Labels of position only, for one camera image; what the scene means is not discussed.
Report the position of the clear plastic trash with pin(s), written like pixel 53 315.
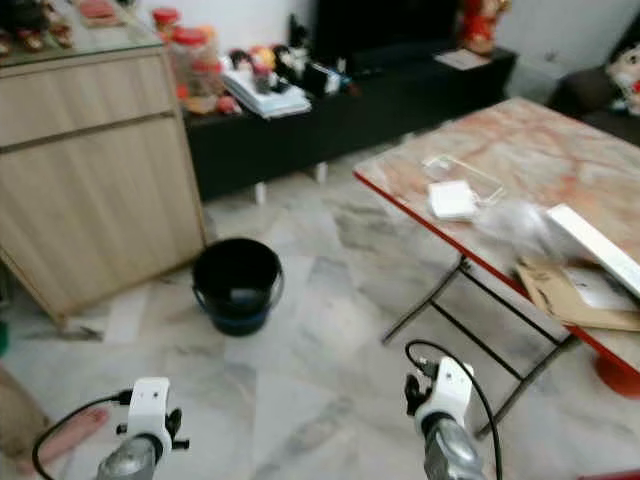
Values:
pixel 515 225

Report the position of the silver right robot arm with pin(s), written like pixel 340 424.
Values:
pixel 452 455

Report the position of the person bare foot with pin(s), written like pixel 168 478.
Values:
pixel 75 432

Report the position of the person leg khaki trousers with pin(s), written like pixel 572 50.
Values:
pixel 15 428

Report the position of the black plastic bucket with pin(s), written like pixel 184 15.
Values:
pixel 238 280

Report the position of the brown cardboard envelope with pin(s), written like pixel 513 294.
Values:
pixel 555 295

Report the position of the small white box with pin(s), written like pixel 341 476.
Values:
pixel 450 200

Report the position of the round red stool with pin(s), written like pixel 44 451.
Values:
pixel 620 378

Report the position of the red plastic stool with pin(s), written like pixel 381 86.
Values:
pixel 615 476

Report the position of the clear plastic sheet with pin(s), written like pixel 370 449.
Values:
pixel 460 168

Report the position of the long white box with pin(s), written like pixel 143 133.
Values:
pixel 595 245

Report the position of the light wooden cabinet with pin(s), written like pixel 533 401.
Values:
pixel 90 190

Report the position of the marble top folding table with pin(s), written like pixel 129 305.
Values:
pixel 530 150

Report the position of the black low TV console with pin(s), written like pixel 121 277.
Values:
pixel 390 100

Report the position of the small white card stand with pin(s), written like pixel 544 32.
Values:
pixel 325 78

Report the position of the small red ball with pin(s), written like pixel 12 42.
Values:
pixel 227 104

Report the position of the white book stack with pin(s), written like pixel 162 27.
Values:
pixel 265 98

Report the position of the white paper sheet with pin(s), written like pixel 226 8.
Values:
pixel 463 59

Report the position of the black sofa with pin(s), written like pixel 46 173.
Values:
pixel 580 95

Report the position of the black white doll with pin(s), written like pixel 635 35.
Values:
pixel 290 55

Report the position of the yellow red doll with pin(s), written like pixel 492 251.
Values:
pixel 264 65

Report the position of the large red lid jar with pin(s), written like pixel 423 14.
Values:
pixel 195 70

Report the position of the black television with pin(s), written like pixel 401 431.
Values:
pixel 380 25

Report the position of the red figurine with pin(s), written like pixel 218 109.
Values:
pixel 480 25

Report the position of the small black haired doll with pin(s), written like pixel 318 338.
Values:
pixel 241 62

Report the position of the cartoon plush pillow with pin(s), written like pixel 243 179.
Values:
pixel 625 80

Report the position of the small red lid jar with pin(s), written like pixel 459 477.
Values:
pixel 166 25

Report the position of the flat red tray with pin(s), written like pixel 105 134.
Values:
pixel 100 12

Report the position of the brown figurine group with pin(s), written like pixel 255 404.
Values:
pixel 35 22

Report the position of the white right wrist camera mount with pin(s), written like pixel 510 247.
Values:
pixel 448 390

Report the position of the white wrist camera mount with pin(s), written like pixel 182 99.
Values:
pixel 448 390
pixel 150 405

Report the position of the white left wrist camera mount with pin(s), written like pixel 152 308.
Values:
pixel 150 405

